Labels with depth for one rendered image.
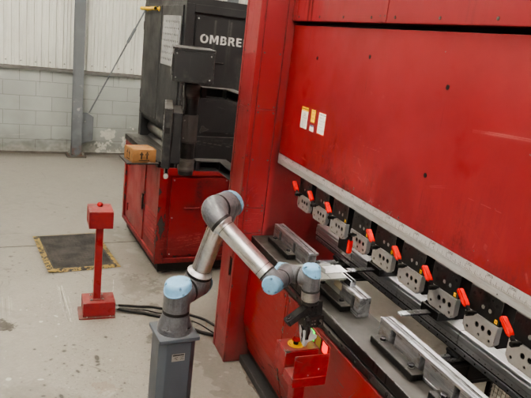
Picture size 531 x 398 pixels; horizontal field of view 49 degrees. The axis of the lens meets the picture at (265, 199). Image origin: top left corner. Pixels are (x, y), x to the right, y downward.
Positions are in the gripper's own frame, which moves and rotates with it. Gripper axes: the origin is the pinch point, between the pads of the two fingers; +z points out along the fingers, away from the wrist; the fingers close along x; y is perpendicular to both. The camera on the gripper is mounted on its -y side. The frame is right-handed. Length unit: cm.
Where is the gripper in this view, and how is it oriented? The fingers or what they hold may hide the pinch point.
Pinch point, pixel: (302, 343)
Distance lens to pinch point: 249.4
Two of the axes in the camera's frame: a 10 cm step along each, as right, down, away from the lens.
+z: -0.4, 9.6, 2.9
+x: -3.5, -2.8, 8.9
